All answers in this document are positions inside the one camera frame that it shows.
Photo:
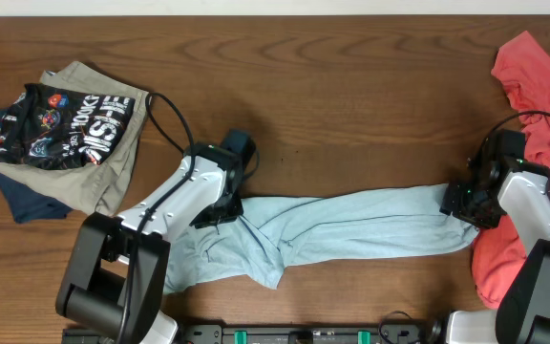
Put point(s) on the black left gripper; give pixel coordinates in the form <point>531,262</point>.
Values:
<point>219,213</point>

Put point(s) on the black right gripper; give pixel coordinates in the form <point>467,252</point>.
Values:
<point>459,205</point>

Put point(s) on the light blue t-shirt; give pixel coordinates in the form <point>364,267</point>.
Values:
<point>278,232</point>

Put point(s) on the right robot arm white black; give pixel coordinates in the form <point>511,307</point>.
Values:
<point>521,190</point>

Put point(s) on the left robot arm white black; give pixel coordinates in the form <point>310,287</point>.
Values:
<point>114,280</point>

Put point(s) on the red t-shirt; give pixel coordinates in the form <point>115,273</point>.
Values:
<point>523,68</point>

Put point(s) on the beige folded garment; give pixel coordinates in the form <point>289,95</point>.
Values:
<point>91,188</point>

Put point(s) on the black printed folded shirt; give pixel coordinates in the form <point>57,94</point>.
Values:
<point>57,129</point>

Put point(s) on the navy folded garment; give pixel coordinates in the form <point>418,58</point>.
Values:
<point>27,205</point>

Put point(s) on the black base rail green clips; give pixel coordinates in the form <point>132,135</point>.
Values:
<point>395,328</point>

